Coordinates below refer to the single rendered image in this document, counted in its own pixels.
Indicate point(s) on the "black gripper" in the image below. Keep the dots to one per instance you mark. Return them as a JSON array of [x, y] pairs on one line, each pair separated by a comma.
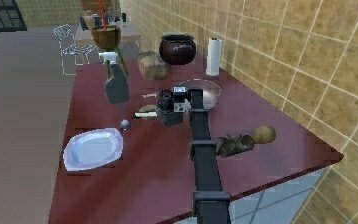
[[167, 105]]

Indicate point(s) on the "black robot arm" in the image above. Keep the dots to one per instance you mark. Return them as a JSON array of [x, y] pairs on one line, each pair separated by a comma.
[[204, 160]]

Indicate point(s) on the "brown bread loaf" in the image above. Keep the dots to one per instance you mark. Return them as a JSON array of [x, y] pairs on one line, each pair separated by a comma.
[[153, 67]]

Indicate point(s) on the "red top kitchen counter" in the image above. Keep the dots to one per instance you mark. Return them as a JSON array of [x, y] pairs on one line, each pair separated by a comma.
[[147, 186]]

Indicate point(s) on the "tan round potato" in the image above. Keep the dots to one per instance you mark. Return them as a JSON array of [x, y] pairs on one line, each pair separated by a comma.
[[148, 108], [263, 134]]

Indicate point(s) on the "grey spray bottle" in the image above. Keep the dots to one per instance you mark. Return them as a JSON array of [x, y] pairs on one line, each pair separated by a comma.
[[117, 87]]

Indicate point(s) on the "dark red round pot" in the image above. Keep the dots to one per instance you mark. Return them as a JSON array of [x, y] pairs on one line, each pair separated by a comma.
[[177, 50]]

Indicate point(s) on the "grey round pan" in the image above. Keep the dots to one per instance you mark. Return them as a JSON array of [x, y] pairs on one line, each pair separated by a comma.
[[210, 93]]

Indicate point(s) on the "white oval plate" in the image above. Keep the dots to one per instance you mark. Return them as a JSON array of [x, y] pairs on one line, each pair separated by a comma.
[[93, 150]]

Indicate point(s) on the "tan dining table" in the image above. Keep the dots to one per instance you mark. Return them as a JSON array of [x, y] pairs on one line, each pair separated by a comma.
[[130, 33]]

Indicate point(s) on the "brown pot house plant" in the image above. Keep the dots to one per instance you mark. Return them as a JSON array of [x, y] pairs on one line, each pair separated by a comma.
[[106, 36]]

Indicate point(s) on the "white paper towel roll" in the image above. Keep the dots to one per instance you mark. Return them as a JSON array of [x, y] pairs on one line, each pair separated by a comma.
[[214, 56]]

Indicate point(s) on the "small black bottle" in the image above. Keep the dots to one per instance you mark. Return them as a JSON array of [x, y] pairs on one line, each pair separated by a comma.
[[123, 17]]

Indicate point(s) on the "dark grey-brown crumpled lump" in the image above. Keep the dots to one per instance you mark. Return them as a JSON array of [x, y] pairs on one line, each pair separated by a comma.
[[234, 146]]

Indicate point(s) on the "dark framed window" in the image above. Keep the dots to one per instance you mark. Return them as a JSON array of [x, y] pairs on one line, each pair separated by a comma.
[[5, 15]]

